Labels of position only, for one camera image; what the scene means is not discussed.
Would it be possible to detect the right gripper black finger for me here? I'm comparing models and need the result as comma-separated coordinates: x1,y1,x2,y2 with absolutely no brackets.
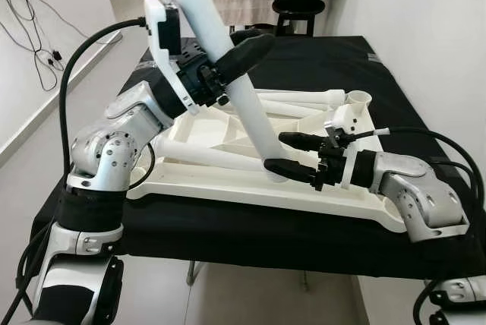
264,158,323,186
279,131,327,151

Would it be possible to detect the cream plastic table top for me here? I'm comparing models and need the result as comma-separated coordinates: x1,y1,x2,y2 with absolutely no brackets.
125,88,407,233

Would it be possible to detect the pink cloth covered table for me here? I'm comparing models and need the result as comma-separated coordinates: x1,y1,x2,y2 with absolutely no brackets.
158,0,278,26

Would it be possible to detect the black table cloth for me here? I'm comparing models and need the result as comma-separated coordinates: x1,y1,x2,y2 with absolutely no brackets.
30,34,486,280

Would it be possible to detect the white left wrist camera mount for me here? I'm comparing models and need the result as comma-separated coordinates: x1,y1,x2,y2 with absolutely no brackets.
144,0,200,117

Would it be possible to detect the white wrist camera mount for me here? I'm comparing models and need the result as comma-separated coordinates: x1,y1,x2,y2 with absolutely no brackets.
325,105,374,189
144,0,200,117

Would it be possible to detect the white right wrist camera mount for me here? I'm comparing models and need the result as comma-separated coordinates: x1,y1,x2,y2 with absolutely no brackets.
325,105,374,189

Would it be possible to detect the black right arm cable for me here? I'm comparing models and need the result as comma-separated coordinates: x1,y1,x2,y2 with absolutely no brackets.
334,126,486,325

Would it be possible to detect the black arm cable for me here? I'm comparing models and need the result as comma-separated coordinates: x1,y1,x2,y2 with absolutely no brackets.
334,126,486,325
0,17,156,318

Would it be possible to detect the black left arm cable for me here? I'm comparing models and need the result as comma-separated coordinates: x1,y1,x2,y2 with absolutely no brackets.
0,17,156,318

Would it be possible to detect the black wall cable bundle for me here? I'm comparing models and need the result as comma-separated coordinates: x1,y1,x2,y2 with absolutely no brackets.
0,0,99,71

